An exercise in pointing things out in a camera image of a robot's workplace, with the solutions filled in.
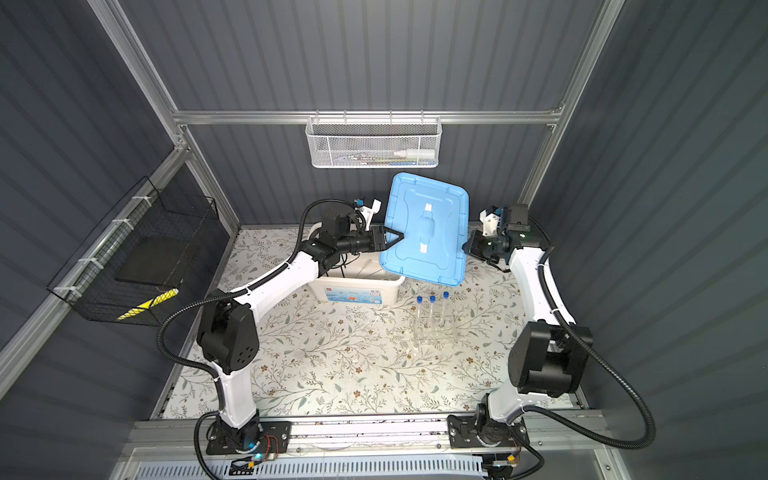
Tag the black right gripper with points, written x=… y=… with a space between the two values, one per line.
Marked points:
x=472 y=245

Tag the white wire mesh basket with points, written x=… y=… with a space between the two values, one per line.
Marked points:
x=348 y=145

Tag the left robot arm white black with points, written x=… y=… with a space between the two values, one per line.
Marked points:
x=227 y=334

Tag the blue plastic box lid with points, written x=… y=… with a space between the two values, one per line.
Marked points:
x=433 y=217

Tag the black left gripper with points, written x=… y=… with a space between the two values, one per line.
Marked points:
x=379 y=232

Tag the yellow black striped tape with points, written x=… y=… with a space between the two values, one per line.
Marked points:
x=148 y=305

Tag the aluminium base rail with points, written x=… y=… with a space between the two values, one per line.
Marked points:
x=422 y=446

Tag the white bottle in basket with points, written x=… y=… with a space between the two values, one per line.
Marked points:
x=419 y=155

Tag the black wire wall basket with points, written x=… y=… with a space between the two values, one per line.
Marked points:
x=167 y=238

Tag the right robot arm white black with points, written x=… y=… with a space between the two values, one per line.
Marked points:
x=551 y=353

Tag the white plastic storage box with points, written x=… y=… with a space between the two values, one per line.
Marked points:
x=361 y=281

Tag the clear plastic tube rack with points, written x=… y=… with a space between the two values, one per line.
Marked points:
x=438 y=338

